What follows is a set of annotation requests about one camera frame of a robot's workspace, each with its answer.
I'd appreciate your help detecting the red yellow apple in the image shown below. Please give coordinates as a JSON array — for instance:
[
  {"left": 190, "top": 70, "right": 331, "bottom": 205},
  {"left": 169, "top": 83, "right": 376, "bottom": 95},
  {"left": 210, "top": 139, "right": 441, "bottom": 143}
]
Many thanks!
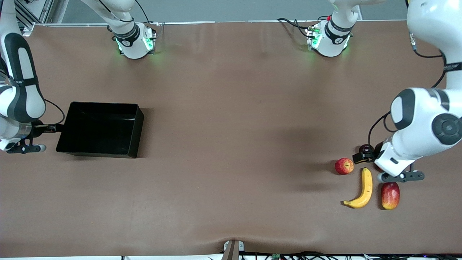
[{"left": 335, "top": 158, "right": 354, "bottom": 175}]

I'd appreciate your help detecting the grey table edge clamp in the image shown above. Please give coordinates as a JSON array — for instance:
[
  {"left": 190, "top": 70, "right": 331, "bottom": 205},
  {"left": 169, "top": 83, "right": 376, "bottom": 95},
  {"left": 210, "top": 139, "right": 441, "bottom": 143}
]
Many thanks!
[{"left": 222, "top": 239, "right": 245, "bottom": 260}]

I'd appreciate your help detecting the aluminium frame profile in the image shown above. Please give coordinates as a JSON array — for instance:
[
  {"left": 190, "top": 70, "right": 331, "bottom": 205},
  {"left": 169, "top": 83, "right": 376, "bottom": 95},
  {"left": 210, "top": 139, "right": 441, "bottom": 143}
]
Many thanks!
[{"left": 14, "top": 0, "right": 69, "bottom": 36}]

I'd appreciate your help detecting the yellow banana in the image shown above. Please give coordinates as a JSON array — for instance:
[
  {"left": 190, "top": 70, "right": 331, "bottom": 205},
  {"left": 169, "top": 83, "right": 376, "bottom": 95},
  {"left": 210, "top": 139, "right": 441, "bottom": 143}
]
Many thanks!
[{"left": 343, "top": 167, "right": 373, "bottom": 209}]

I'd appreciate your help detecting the black arm base cable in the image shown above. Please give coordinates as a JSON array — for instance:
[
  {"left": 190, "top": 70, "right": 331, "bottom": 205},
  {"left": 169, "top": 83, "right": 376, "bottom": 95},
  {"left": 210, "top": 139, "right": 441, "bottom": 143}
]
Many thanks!
[
  {"left": 134, "top": 0, "right": 153, "bottom": 24},
  {"left": 277, "top": 17, "right": 313, "bottom": 31}
]

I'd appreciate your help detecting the red yellow mango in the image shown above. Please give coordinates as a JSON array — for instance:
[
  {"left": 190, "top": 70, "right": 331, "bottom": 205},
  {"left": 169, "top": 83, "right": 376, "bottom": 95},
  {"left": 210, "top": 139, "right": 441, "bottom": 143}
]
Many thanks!
[{"left": 381, "top": 182, "right": 400, "bottom": 210}]

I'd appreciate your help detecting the large table cover mat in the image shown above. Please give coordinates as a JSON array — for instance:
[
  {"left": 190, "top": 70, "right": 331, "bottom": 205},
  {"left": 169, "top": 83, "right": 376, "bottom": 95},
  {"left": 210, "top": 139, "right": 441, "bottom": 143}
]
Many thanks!
[{"left": 0, "top": 20, "right": 462, "bottom": 257}]

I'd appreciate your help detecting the black rectangular plastic box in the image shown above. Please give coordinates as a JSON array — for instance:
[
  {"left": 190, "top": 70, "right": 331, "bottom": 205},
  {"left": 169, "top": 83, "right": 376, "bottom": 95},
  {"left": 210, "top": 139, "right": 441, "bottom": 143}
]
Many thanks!
[{"left": 56, "top": 101, "right": 145, "bottom": 159}]

